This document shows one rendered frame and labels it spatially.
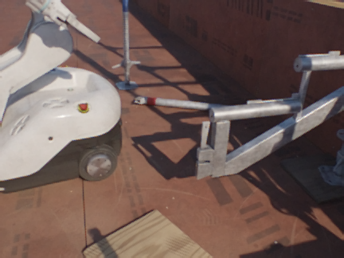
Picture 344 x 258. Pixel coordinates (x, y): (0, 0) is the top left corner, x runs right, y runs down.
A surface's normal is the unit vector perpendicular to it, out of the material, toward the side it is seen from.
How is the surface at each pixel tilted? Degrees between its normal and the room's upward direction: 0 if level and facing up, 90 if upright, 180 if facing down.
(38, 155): 90
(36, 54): 90
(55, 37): 90
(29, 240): 0
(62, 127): 90
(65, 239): 0
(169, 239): 0
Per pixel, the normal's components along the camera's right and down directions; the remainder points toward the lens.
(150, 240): 0.05, -0.87
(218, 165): 0.29, 0.48
